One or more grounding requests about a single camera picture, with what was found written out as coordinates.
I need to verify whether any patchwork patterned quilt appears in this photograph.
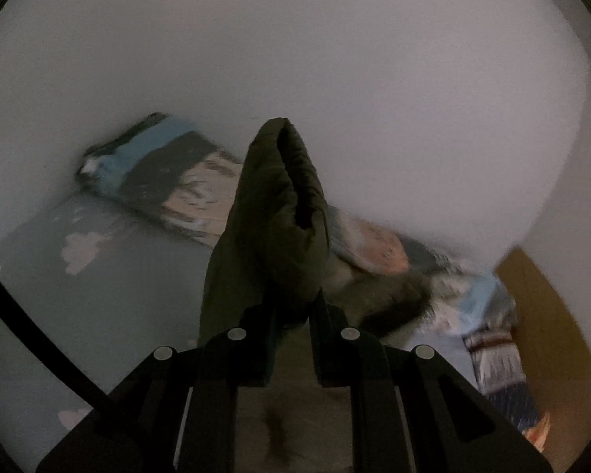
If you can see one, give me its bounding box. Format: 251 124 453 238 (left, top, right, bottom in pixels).
76 112 519 342

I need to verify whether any dark blue dotted cloth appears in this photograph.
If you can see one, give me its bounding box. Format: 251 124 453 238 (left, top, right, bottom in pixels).
480 379 552 451

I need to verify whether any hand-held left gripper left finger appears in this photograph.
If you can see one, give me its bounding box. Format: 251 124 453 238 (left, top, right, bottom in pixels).
35 302 281 473

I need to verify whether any black cable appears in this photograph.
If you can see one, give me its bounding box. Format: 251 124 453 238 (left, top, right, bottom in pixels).
0 259 112 412

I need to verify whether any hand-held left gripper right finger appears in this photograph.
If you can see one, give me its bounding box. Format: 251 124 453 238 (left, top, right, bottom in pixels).
308 290 555 473

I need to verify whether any brown wooden headboard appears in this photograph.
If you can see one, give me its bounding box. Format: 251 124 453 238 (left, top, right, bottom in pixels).
494 248 591 473

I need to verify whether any olive green puffer jacket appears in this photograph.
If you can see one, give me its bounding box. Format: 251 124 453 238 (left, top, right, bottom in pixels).
197 117 437 473

